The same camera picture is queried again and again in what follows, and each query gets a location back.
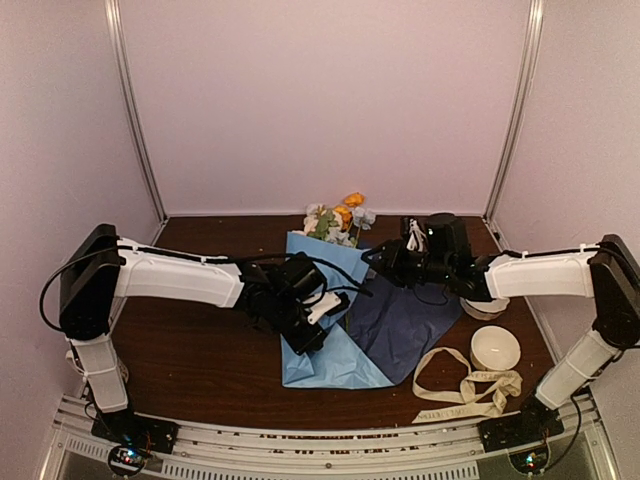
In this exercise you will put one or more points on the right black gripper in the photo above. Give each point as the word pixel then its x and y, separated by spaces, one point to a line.
pixel 390 263

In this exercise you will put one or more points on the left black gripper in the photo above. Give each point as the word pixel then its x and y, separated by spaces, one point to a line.
pixel 302 345

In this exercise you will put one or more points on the light blue fake flower stem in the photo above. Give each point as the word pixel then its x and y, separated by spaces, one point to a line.
pixel 369 220

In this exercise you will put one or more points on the orange fake flower stem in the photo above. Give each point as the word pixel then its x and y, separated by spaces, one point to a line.
pixel 352 212

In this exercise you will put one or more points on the blue wrapping paper sheet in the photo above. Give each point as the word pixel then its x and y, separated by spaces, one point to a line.
pixel 378 341

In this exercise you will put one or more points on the beige printed ribbon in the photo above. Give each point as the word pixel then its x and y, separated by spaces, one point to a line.
pixel 480 394

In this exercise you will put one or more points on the cream rose fake flower stem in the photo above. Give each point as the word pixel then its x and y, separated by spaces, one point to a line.
pixel 321 222

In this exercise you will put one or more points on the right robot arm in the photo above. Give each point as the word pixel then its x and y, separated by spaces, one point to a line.
pixel 605 273

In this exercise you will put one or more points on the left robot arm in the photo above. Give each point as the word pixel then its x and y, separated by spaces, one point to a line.
pixel 107 266

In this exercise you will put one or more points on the scalloped white bowl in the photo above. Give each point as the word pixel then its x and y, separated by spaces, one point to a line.
pixel 484 311

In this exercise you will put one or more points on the round white bowl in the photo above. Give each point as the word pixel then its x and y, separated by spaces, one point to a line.
pixel 494 348

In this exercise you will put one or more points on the patterned cup orange inside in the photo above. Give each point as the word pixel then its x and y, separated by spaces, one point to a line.
pixel 73 361

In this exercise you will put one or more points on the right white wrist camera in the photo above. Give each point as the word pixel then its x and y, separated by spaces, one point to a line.
pixel 413 234

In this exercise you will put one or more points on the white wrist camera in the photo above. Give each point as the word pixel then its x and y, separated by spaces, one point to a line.
pixel 413 234
pixel 324 304

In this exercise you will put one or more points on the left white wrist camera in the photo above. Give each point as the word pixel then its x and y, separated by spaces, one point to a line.
pixel 324 304

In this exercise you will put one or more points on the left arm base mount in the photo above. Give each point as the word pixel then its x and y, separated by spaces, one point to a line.
pixel 142 432

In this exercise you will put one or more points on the front aluminium rail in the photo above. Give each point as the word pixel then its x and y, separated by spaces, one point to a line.
pixel 449 450

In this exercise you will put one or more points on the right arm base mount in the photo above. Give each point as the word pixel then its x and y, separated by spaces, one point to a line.
pixel 514 431

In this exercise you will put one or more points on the right aluminium frame post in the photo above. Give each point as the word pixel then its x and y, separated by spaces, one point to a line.
pixel 526 74

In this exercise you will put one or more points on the aluminium frame post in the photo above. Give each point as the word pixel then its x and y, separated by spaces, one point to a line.
pixel 526 74
pixel 118 41

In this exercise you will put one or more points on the left aluminium frame post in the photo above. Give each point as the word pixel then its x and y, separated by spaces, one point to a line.
pixel 118 41

